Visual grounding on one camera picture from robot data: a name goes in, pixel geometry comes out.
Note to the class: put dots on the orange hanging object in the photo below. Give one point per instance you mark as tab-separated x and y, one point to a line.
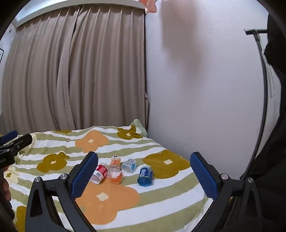
150	4

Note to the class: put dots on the framed wall picture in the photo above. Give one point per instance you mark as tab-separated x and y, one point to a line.
1	54

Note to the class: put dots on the orange print clear cup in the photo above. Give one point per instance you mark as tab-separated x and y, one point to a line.
115	161

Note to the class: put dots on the beige curtain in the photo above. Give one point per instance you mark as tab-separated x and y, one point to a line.
33	84
107	73

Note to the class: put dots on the black clothes rack pole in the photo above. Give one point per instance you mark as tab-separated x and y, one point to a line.
263	93

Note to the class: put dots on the person's left hand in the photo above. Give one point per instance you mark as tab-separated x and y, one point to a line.
6	189

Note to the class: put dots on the floral striped blanket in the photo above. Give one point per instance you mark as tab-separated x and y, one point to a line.
134	200

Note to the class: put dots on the black hanging garment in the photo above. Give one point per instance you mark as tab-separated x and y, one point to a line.
272	156

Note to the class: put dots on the white curtain rail cover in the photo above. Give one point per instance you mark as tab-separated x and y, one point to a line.
78	7

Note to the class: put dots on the light blue print cup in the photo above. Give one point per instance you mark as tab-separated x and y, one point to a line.
129	165

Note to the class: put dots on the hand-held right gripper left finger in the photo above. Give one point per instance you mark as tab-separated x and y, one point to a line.
86	176

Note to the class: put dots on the red label clear cup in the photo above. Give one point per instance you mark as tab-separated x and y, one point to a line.
100	173

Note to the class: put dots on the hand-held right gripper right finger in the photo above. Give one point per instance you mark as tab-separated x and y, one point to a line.
204	176

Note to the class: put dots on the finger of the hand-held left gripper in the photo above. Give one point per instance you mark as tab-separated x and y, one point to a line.
21	141
10	135

